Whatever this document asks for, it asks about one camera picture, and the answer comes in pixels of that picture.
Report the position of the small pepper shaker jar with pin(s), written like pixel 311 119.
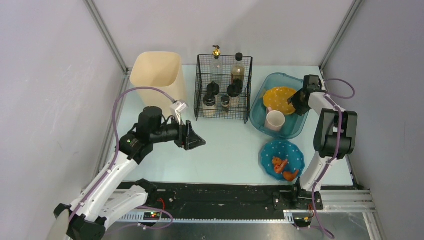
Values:
pixel 225 103

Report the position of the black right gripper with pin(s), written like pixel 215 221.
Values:
pixel 298 101

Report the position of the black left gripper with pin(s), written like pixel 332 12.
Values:
pixel 185 135

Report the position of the brown sauce bottle black cap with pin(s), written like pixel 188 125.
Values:
pixel 238 70

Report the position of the food scraps on blue plate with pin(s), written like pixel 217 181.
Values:
pixel 279 168

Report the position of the beige plastic bin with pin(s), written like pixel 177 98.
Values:
pixel 162 70

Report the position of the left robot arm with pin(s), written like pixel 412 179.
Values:
pixel 90 215

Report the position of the teal plastic basin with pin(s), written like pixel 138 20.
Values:
pixel 294 123

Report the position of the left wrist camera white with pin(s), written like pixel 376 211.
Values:
pixel 177 109

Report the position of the pink white mug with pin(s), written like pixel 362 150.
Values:
pixel 274 120

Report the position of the blue dotted plate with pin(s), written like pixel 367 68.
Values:
pixel 282 149

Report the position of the yellow dotted plate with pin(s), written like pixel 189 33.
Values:
pixel 277 99

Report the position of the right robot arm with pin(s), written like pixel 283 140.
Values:
pixel 334 138

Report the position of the spice jar black lid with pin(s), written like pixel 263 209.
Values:
pixel 234 91
pixel 209 107
pixel 213 89

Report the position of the black wire basket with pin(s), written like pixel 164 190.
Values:
pixel 204 77

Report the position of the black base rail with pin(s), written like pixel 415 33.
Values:
pixel 226 202

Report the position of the clear bottle gold pump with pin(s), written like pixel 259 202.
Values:
pixel 216 66

